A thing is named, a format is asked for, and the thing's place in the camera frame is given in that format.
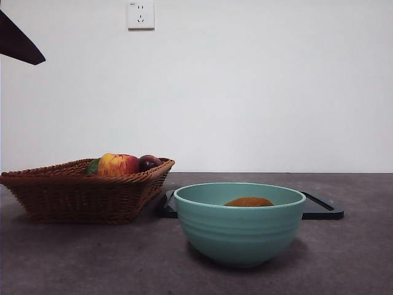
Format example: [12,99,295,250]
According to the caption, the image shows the white wall power socket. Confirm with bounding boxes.
[128,0,155,31]

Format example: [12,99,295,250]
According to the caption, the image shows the brown wicker basket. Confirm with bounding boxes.
[0,157,176,225]

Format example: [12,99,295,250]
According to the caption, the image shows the green fruit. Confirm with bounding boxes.
[84,157,101,175]

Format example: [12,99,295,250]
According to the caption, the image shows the dark purple fruit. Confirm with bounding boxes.
[138,154,163,173]

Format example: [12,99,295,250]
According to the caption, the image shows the dark rectangular tray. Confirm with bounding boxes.
[158,189,345,220]

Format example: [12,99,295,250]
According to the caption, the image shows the red yellow apple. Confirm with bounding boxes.
[97,153,141,176]

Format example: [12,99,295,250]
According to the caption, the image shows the brown kiwifruit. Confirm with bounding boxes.
[223,197,276,207]

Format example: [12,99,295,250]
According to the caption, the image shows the teal ribbed bowl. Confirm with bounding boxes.
[173,181,307,267]

